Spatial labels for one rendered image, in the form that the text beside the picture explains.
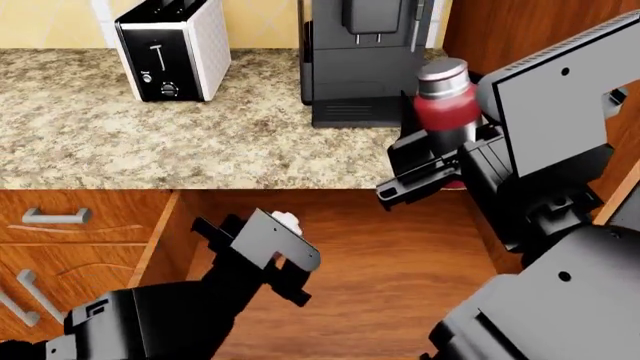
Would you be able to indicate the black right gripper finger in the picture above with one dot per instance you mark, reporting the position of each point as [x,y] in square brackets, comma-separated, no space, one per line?
[490,133]
[415,153]

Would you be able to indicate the white and black toaster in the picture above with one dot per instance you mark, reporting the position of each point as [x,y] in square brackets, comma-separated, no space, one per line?
[170,45]

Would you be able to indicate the small white round object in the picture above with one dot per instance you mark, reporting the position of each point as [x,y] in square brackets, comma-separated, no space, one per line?
[291,222]

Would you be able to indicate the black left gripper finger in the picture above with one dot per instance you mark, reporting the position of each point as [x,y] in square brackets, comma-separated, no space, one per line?
[292,288]
[205,227]

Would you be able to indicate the open wooden drawer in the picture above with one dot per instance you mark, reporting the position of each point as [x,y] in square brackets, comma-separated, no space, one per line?
[380,262]

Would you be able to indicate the tall wooden cabinet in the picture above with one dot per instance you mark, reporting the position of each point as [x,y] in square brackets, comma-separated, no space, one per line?
[525,33]

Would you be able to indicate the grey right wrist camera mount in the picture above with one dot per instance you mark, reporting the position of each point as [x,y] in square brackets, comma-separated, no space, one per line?
[555,105]

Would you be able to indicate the wooden cabinet door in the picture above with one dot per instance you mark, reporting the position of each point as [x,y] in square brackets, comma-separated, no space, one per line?
[85,270]

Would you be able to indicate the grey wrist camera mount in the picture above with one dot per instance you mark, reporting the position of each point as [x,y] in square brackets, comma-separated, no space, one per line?
[280,240]
[555,105]

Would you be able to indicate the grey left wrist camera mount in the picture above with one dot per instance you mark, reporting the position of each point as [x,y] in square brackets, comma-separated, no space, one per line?
[280,240]

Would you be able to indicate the dark grey coffee machine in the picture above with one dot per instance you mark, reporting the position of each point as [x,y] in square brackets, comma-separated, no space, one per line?
[360,86]

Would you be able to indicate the red shaker with metal lid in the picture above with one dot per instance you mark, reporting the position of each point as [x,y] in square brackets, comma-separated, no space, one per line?
[445,108]

